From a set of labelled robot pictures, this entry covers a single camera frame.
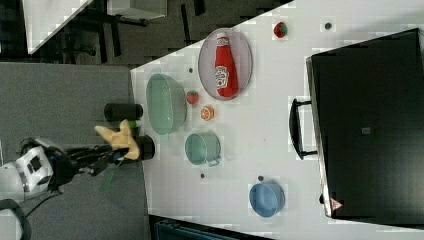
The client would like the red plush ketchup bottle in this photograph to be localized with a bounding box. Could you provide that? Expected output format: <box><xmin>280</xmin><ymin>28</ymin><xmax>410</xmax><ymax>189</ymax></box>
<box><xmin>214</xmin><ymin>33</ymin><xmax>239</xmax><ymax>98</ymax></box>

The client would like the silver black toaster oven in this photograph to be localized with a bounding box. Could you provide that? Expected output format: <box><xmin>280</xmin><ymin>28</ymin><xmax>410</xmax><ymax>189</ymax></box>
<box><xmin>305</xmin><ymin>28</ymin><xmax>424</xmax><ymax>229</ymax></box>

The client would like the green perforated colander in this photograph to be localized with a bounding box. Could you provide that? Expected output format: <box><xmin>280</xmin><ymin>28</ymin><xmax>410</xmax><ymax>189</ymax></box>
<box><xmin>146</xmin><ymin>73</ymin><xmax>187</xmax><ymax>135</ymax></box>

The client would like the small red plush strawberry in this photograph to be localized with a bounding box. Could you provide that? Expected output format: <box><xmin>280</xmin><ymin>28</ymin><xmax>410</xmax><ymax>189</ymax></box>
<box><xmin>273</xmin><ymin>22</ymin><xmax>288</xmax><ymax>38</ymax></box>

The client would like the black cylinder container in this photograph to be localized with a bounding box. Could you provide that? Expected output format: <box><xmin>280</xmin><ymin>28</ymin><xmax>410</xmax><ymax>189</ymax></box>
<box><xmin>104</xmin><ymin>103</ymin><xmax>143</xmax><ymax>122</ymax></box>

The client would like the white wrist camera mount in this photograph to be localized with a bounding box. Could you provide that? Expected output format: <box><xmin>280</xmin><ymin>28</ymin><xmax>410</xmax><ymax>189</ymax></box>
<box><xmin>16</xmin><ymin>138</ymin><xmax>53</xmax><ymax>193</ymax></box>

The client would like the plush orange slice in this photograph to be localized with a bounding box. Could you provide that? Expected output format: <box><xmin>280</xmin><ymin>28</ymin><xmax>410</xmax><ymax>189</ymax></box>
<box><xmin>201</xmin><ymin>105</ymin><xmax>215</xmax><ymax>121</ymax></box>

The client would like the green plush fruit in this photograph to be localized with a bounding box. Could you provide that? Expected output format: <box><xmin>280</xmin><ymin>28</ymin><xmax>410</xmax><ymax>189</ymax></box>
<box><xmin>128</xmin><ymin>121</ymin><xmax>137</xmax><ymax>128</ymax></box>

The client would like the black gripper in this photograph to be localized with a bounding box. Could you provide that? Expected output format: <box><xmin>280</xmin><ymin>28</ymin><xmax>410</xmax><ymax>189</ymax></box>
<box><xmin>49</xmin><ymin>145</ymin><xmax>125</xmax><ymax>191</ymax></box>

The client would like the black round pan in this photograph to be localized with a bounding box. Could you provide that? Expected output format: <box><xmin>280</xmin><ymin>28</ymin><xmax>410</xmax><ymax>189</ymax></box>
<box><xmin>136</xmin><ymin>135</ymin><xmax>155</xmax><ymax>160</ymax></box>

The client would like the grey round plate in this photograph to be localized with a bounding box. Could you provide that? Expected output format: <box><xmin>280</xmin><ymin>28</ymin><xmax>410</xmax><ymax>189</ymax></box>
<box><xmin>198</xmin><ymin>28</ymin><xmax>253</xmax><ymax>101</ymax></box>

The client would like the blue cup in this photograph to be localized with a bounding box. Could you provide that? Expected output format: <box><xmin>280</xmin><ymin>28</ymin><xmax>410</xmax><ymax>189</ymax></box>
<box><xmin>249</xmin><ymin>181</ymin><xmax>286</xmax><ymax>218</ymax></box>

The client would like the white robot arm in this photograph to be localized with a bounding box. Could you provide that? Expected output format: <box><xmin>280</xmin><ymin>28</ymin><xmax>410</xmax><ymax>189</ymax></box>
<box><xmin>0</xmin><ymin>145</ymin><xmax>128</xmax><ymax>240</ymax></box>

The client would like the green mug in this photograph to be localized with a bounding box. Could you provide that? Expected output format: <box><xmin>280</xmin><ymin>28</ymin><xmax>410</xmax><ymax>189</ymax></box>
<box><xmin>185</xmin><ymin>132</ymin><xmax>221</xmax><ymax>167</ymax></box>

